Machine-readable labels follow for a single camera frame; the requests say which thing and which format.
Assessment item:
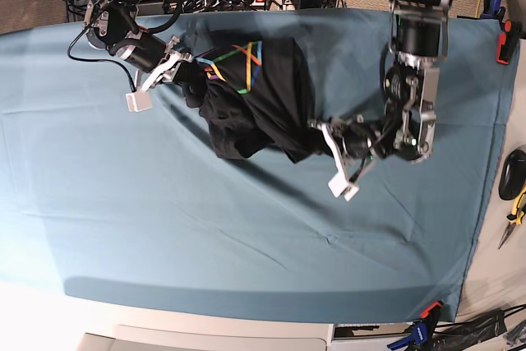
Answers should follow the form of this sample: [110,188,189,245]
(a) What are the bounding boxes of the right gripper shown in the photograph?
[131,35,207,107]

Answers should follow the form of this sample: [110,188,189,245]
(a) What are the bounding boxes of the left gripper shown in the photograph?
[308,114,385,187]

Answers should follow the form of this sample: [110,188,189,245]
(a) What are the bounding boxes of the black T-shirt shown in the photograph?
[189,30,330,163]

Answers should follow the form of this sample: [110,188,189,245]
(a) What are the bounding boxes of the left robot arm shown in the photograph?
[311,0,453,200]

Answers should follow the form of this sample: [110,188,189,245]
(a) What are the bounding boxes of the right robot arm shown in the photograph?
[67,0,206,113]

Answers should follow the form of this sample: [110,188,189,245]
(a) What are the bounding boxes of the blue table cloth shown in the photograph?
[1,18,517,323]

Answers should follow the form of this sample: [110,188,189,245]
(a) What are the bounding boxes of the black computer mouse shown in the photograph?
[498,149,525,201]

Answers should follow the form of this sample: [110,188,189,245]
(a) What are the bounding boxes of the orange black clamp upper right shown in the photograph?
[496,20,523,65]

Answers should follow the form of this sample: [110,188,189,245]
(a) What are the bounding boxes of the blue orange clamp bottom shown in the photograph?
[387,301,443,350]

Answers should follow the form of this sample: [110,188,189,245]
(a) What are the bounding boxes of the blue clamp upper right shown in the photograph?
[480,0,505,21]

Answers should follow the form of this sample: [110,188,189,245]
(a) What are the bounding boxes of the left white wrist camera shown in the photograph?
[328,173,359,201]

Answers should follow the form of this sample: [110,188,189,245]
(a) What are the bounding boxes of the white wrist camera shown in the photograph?
[328,173,359,201]
[126,91,152,113]

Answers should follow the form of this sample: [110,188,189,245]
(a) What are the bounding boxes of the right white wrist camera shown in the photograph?
[126,91,152,113]

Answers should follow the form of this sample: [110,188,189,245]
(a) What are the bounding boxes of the yellow handled pliers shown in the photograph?
[498,187,525,249]

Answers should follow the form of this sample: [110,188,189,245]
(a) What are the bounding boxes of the black cable bundle bottom right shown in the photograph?
[427,304,526,351]

